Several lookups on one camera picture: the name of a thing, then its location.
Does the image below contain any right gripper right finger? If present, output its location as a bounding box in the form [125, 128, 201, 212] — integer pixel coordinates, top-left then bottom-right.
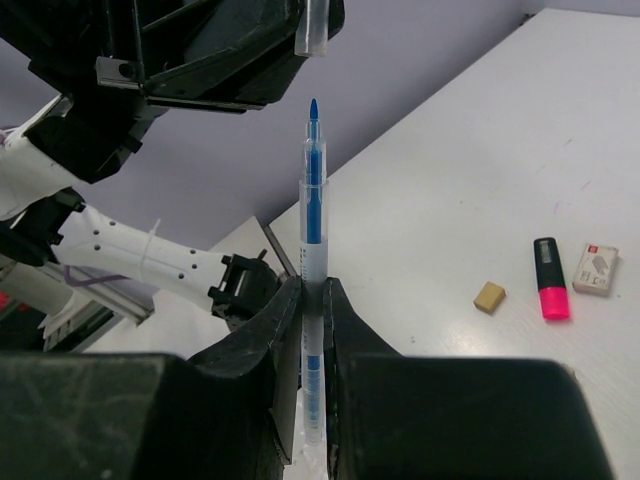
[323, 278, 614, 479]

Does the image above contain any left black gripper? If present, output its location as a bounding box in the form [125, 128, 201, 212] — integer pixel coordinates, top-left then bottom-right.
[0, 0, 346, 184]

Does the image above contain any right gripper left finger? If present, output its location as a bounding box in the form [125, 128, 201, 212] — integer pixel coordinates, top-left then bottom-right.
[1, 277, 302, 479]

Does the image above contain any clear pen cap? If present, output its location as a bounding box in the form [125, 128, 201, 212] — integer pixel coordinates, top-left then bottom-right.
[294, 0, 330, 57]

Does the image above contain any blue clear pen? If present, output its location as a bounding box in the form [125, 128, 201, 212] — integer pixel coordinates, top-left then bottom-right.
[299, 99, 328, 446]

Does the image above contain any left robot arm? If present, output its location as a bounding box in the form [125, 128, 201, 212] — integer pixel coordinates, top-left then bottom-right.
[1, 1, 345, 328]

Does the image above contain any tan eraser cube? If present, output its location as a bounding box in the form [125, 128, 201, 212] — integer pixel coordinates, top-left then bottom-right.
[473, 282, 506, 315]

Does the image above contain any pink black highlighter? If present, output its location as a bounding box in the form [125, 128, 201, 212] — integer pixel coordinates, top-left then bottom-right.
[533, 237, 571, 321]

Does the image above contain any white boxed eraser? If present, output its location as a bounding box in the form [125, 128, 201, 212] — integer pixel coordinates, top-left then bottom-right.
[572, 243, 619, 297]

